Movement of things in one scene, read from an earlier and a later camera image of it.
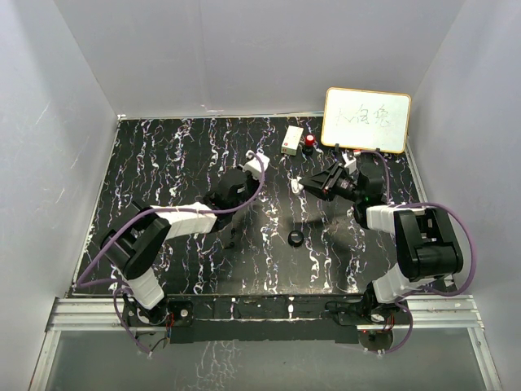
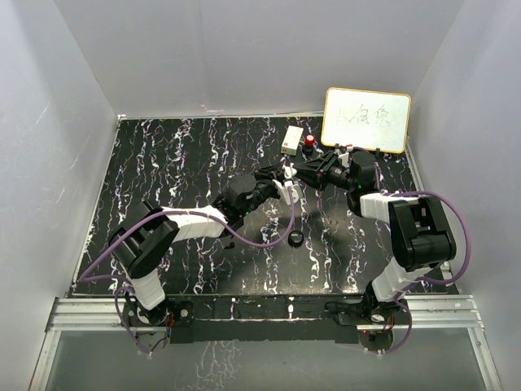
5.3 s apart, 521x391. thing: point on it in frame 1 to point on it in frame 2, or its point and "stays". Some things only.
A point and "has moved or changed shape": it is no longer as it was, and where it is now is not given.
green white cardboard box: (291, 140) stays
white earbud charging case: (295, 186) has moved or changed shape
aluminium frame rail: (424, 313) stays
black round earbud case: (295, 238) stays
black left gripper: (254, 182) to (269, 174)
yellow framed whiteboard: (366, 120) stays
